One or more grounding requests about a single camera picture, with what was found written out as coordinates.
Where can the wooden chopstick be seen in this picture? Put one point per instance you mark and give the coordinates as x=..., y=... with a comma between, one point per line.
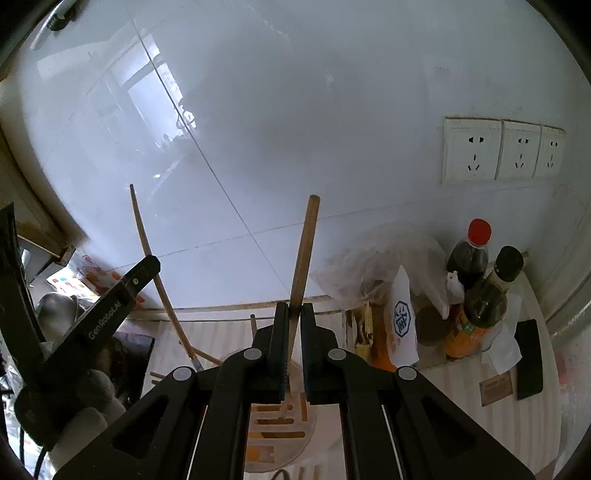
x=205, y=356
x=253, y=325
x=157, y=280
x=292, y=310

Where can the white crumpled paper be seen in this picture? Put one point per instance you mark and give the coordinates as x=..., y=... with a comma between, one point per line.
x=501, y=350

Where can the wall power outlet strip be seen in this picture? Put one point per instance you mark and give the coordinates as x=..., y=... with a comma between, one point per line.
x=476, y=150

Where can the red cap dark sauce bottle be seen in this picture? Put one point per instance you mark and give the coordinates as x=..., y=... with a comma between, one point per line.
x=469, y=259

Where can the brown card on mat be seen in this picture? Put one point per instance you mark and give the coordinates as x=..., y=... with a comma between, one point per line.
x=496, y=388

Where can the fruit print box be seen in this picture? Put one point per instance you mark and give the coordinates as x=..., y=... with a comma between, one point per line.
x=86, y=278

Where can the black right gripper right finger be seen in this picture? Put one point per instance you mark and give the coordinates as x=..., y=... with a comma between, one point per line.
x=397, y=425

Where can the black cap sauce bottle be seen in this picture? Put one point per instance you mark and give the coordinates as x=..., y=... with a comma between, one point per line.
x=486, y=305

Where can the yellow orange seasoning packet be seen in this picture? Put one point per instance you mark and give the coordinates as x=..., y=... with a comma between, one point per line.
x=366, y=335

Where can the black smartphone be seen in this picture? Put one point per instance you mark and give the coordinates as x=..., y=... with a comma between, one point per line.
x=529, y=369

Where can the clear plastic bag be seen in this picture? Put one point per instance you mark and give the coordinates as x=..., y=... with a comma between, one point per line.
x=365, y=270

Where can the metal pot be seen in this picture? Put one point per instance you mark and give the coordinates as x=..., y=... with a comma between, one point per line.
x=56, y=314

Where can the white utensil holder cup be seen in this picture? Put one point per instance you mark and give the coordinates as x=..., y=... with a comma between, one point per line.
x=278, y=433

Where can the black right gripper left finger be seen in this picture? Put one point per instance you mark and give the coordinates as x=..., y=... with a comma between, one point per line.
x=192, y=425

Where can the white blue seasoning bag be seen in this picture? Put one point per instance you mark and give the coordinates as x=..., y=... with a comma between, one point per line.
x=400, y=323

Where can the striped cat placemat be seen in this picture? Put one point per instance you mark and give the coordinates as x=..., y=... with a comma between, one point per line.
x=530, y=428

